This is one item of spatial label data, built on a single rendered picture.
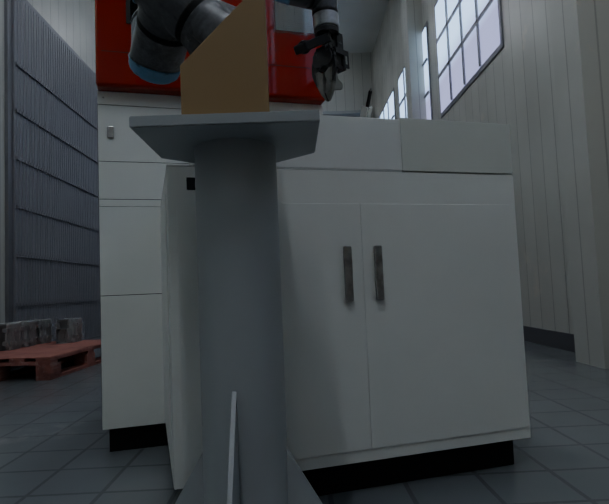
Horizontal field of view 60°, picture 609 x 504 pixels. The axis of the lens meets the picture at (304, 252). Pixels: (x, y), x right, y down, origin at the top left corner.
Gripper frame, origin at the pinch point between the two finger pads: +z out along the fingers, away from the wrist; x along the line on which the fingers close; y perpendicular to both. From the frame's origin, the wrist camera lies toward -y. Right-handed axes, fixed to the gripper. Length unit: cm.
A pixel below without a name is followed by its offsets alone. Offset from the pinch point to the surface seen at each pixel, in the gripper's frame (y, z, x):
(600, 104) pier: 220, -38, -18
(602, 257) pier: 214, 49, -13
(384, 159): 2.4, 21.6, -16.3
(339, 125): -8.1, 12.7, -10.4
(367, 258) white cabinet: -3.9, 47.5, -13.0
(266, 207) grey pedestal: -46, 38, -22
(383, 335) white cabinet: -1, 67, -14
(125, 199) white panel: -25, 20, 72
